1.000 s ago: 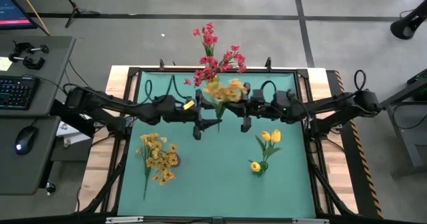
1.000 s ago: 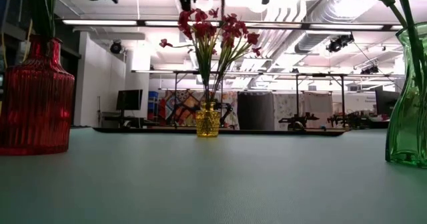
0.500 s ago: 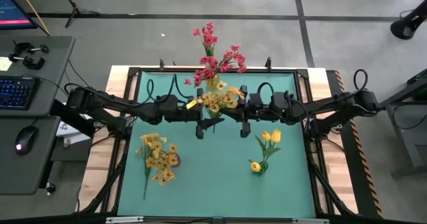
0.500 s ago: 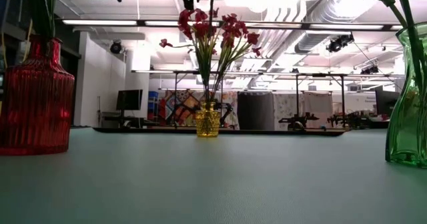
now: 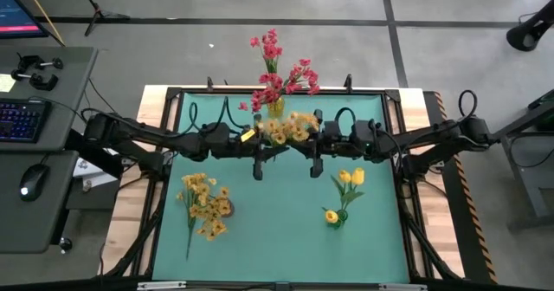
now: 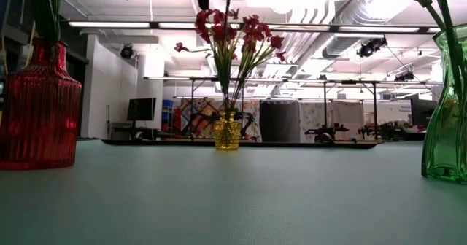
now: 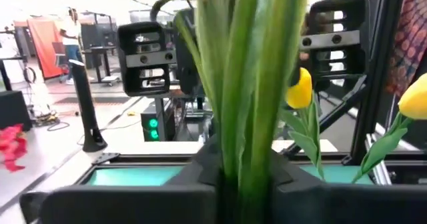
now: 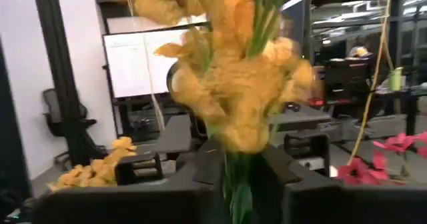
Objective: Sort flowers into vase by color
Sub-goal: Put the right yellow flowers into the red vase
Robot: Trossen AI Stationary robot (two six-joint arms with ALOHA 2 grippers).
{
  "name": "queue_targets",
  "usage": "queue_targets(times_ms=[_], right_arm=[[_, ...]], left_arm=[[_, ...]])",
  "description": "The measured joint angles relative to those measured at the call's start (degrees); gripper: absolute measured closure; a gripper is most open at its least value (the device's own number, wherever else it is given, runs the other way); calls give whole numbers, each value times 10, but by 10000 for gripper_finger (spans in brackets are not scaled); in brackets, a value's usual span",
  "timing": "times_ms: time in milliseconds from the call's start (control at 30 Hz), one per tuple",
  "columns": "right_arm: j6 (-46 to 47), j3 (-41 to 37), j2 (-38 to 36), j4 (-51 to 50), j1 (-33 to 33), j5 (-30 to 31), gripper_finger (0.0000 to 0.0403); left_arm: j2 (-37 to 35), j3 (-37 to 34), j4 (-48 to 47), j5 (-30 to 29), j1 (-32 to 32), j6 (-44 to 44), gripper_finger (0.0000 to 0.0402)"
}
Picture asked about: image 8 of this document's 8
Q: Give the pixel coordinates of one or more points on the green cup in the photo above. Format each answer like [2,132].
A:
[396,79]

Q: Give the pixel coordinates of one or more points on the thin tan stick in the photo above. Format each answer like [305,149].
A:
[370,94]

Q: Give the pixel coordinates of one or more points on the black office chair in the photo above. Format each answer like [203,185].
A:
[50,104]

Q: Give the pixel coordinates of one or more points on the black storage crate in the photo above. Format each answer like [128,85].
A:
[347,80]

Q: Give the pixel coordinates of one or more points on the person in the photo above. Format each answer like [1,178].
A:
[360,51]

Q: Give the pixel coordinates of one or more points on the black vertical post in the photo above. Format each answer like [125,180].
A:
[56,50]

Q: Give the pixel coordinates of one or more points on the white display screen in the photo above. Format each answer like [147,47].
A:
[130,64]

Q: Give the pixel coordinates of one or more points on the yellow small-blossom flower bunch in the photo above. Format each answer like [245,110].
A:
[240,94]
[96,174]

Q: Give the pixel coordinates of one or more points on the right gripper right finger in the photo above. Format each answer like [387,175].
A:
[277,170]

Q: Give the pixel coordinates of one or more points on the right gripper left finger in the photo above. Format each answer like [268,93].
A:
[213,164]

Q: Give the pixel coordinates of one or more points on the grey desk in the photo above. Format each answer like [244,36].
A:
[300,120]
[173,134]

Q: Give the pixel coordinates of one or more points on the red artificial flower bunch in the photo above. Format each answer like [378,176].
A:
[358,172]
[398,142]

